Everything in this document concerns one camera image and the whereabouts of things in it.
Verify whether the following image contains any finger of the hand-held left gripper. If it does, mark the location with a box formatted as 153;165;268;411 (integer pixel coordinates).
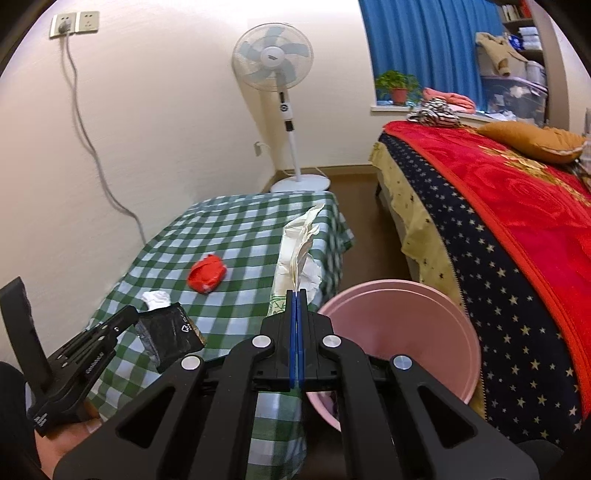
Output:
88;305;141;346

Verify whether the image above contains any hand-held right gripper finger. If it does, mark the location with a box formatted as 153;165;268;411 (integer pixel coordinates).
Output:
54;289;298;480
298;289;539;480

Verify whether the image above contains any black foil wrapper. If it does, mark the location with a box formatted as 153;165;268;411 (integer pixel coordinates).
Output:
135;302;207;374

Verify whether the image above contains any white plastic bag green print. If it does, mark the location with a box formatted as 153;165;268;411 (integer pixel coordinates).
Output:
267;202;326;320

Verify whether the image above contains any pink plastic bin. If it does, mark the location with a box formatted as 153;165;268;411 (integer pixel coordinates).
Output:
302;279;482;433

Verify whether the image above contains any person's left hand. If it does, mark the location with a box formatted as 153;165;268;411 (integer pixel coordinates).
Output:
36;401;103;480

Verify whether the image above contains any crumpled white tissue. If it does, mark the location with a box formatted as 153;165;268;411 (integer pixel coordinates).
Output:
142;290;172;309

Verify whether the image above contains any crumpled red wrapper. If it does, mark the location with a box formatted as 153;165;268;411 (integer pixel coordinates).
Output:
187;254;227;294

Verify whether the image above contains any green checked tablecloth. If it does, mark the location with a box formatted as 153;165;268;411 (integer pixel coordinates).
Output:
85;191;356;480

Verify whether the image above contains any olive star bedsheet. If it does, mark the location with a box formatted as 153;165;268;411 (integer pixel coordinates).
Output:
369;141;488;422

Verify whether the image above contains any navy star blanket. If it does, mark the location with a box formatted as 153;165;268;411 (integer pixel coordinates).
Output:
379;131;585;445

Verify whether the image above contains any white window sill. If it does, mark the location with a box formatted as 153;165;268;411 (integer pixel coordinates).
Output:
369;104;491;126

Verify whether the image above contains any red blanket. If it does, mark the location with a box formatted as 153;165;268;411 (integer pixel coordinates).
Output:
384;120;591;395

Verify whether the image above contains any zebra striped cloth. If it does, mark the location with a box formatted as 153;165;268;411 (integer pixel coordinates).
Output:
407;99;462;128

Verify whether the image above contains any potted green plant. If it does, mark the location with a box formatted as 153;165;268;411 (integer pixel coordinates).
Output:
375;70;423;106

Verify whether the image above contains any pink folded cloth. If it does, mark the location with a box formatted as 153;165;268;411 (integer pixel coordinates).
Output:
422;88;476;112

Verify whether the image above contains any white standing fan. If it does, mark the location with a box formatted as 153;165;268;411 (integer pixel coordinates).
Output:
232;24;332;193

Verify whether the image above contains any orange pillow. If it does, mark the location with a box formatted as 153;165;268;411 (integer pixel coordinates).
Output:
475;121;588;164

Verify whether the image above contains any clear plastic storage box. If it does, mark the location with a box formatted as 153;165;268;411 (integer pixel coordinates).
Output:
480;74;549;126

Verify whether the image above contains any blue curtain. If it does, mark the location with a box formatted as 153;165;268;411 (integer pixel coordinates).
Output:
359;0;505;112

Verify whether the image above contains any grey plaid cloth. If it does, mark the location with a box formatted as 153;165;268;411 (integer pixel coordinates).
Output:
575;154;591;191

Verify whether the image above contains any beige coat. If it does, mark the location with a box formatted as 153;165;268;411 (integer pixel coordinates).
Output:
475;32;528;78

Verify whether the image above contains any wooden bookshelf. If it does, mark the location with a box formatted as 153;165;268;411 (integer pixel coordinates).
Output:
499;0;549;62

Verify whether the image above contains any grey wall cable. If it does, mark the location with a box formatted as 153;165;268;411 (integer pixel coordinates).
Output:
59;25;148;246

